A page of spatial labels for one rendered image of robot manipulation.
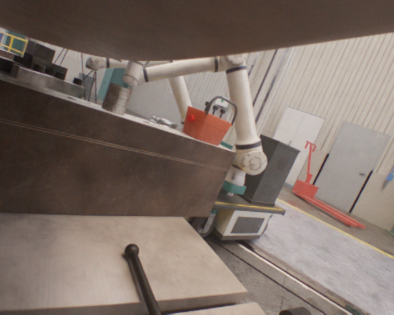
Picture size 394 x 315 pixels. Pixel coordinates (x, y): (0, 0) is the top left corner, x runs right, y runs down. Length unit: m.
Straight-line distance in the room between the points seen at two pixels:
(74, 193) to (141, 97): 8.99
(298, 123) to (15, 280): 6.54
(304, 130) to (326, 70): 1.89
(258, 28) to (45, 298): 0.61
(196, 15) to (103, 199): 0.78
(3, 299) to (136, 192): 0.52
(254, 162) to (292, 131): 5.38
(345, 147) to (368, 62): 2.28
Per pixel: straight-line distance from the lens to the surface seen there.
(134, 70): 1.34
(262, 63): 2.05
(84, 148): 0.80
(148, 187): 0.96
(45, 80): 1.67
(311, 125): 6.73
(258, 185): 1.85
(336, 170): 7.19
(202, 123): 1.00
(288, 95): 7.51
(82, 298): 0.65
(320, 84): 7.55
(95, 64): 1.57
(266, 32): 0.18
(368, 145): 7.29
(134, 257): 0.74
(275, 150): 1.83
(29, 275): 0.68
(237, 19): 0.18
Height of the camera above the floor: 0.78
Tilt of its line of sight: 9 degrees down
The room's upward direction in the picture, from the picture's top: 22 degrees clockwise
